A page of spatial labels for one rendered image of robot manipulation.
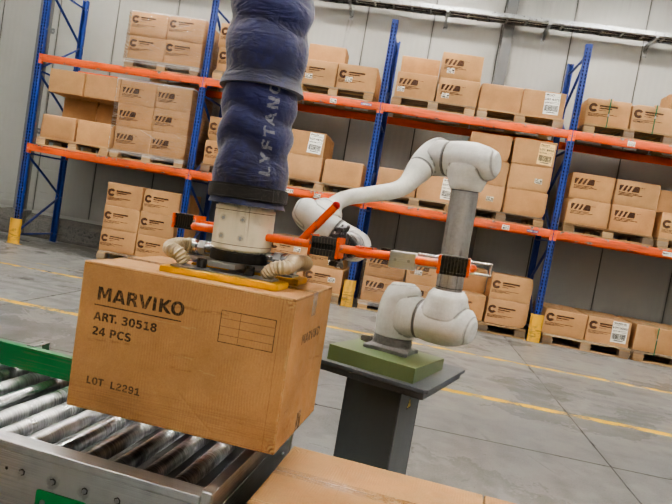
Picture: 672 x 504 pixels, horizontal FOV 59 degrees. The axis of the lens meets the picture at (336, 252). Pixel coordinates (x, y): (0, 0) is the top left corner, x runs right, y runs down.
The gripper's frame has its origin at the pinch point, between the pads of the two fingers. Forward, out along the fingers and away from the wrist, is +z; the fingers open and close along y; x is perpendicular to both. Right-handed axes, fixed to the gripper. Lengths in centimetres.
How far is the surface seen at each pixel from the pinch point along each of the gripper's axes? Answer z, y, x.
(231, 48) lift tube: 10, -48, 34
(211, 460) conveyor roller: 4, 66, 23
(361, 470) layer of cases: -15, 66, -17
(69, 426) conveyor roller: 7, 66, 68
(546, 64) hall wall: -855, -308, -103
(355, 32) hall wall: -827, -319, 211
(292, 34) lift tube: 7, -55, 19
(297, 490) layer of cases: 8, 66, -4
